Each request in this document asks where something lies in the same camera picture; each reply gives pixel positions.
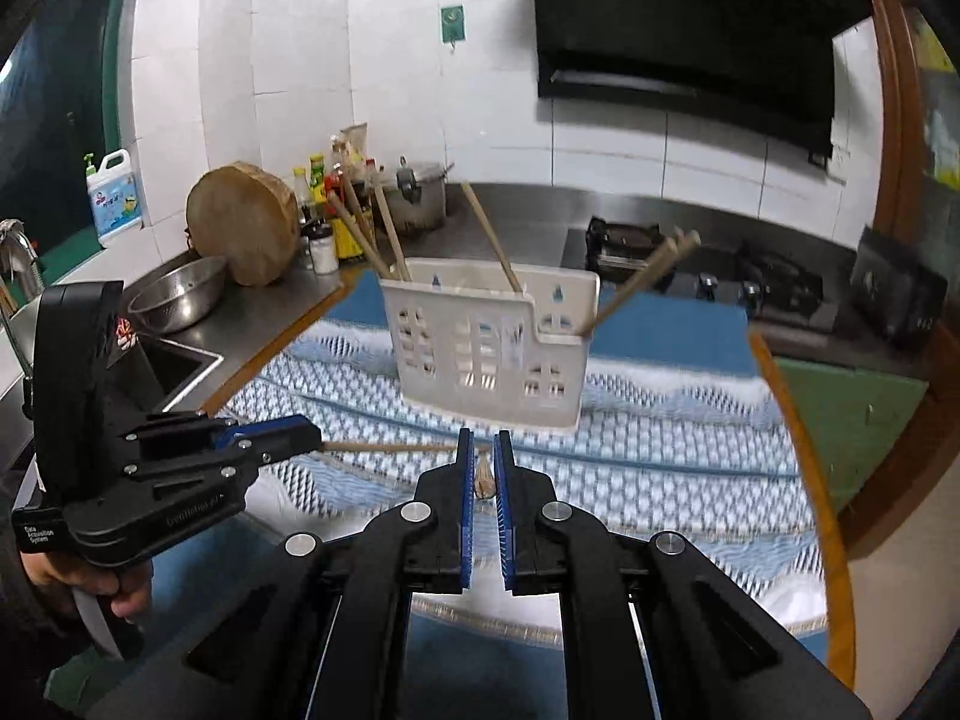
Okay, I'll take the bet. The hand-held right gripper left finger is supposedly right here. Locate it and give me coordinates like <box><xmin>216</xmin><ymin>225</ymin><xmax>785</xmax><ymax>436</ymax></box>
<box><xmin>82</xmin><ymin>427</ymin><xmax>477</xmax><ymax>720</ymax></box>

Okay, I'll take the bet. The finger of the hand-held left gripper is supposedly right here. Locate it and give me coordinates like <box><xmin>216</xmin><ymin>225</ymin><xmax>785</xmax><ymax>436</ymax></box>
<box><xmin>126</xmin><ymin>417</ymin><xmax>325</xmax><ymax>501</ymax></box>
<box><xmin>118</xmin><ymin>411</ymin><xmax>236</xmax><ymax>464</ymax></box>

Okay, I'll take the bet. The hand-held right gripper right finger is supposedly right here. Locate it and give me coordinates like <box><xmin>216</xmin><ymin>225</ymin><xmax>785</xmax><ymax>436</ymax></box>
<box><xmin>495</xmin><ymin>429</ymin><xmax>875</xmax><ymax>720</ymax></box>

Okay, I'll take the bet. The white plastic utensil holder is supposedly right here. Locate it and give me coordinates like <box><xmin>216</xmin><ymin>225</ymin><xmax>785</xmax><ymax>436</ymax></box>
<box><xmin>379</xmin><ymin>257</ymin><xmax>601</xmax><ymax>434</ymax></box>

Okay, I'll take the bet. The bunch of wooden chopsticks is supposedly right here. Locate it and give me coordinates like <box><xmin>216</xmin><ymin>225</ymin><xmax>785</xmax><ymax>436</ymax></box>
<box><xmin>326</xmin><ymin>156</ymin><xmax>703</xmax><ymax>332</ymax></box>

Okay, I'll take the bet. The person's left forearm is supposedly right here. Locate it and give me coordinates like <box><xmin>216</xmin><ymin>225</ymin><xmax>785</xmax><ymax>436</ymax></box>
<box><xmin>0</xmin><ymin>532</ymin><xmax>83</xmax><ymax>661</ymax></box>

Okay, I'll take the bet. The person's left hand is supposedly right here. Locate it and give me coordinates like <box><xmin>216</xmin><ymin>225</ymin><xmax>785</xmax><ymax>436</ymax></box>
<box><xmin>21</xmin><ymin>549</ymin><xmax>156</xmax><ymax>625</ymax></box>

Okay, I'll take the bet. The steel sink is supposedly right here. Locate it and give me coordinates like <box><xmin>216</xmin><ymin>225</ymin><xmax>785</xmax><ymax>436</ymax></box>
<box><xmin>112</xmin><ymin>334</ymin><xmax>224</xmax><ymax>421</ymax></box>

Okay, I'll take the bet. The steel bowl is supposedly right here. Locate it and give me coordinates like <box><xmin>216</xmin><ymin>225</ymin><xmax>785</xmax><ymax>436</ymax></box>
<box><xmin>126</xmin><ymin>255</ymin><xmax>227</xmax><ymax>335</ymax></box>

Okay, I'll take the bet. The steel faucet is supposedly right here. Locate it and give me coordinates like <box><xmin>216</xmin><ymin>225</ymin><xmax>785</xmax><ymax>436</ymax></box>
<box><xmin>0</xmin><ymin>219</ymin><xmax>42</xmax><ymax>316</ymax></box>

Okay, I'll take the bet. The blue patterned table mat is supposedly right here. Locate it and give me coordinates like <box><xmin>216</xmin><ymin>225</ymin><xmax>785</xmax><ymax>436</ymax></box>
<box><xmin>217</xmin><ymin>270</ymin><xmax>833</xmax><ymax>720</ymax></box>

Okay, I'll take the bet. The small white shaker black lid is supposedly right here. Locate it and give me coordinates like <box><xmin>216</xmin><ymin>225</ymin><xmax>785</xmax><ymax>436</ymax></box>
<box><xmin>307</xmin><ymin>223</ymin><xmax>340</xmax><ymax>275</ymax></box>

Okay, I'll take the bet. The white detergent jug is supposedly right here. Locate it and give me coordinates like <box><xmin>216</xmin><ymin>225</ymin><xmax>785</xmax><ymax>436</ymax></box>
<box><xmin>84</xmin><ymin>150</ymin><xmax>143</xmax><ymax>247</ymax></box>

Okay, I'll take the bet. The large soy sauce bottle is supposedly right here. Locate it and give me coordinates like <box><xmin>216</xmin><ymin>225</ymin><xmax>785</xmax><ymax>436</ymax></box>
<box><xmin>330</xmin><ymin>172</ymin><xmax>376</xmax><ymax>261</ymax></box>

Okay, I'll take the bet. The round wooden chopping board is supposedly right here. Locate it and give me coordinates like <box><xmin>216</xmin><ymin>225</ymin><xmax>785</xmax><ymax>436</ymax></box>
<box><xmin>186</xmin><ymin>161</ymin><xmax>301</xmax><ymax>287</ymax></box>

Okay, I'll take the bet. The steel pressure cooker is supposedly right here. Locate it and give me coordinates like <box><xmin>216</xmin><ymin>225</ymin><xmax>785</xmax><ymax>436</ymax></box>
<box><xmin>375</xmin><ymin>157</ymin><xmax>455</xmax><ymax>235</ymax></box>

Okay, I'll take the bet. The green-framed window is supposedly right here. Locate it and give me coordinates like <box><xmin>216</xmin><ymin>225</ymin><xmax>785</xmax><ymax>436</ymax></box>
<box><xmin>0</xmin><ymin>0</ymin><xmax>143</xmax><ymax>256</ymax></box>

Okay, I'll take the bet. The clear food packet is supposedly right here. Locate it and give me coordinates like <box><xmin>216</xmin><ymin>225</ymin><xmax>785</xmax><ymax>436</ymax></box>
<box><xmin>332</xmin><ymin>124</ymin><xmax>370</xmax><ymax>167</ymax></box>

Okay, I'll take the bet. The black gas stove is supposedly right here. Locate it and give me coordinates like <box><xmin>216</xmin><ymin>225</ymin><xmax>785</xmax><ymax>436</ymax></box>
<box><xmin>562</xmin><ymin>216</ymin><xmax>826</xmax><ymax>320</ymax></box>

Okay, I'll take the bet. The green cabinet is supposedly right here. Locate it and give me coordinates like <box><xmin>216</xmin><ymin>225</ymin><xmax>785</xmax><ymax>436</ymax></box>
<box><xmin>772</xmin><ymin>356</ymin><xmax>931</xmax><ymax>518</ymax></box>

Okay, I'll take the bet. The black countertop appliance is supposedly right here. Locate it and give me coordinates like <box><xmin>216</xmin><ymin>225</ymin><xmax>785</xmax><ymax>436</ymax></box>
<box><xmin>851</xmin><ymin>225</ymin><xmax>950</xmax><ymax>352</ymax></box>

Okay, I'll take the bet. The black range hood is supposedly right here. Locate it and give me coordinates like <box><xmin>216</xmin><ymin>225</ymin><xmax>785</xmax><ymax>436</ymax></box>
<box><xmin>521</xmin><ymin>0</ymin><xmax>886</xmax><ymax>158</ymax></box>

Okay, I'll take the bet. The wooden door frame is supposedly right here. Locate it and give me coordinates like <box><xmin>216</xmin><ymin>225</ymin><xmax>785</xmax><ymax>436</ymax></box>
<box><xmin>851</xmin><ymin>0</ymin><xmax>960</xmax><ymax>301</ymax></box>

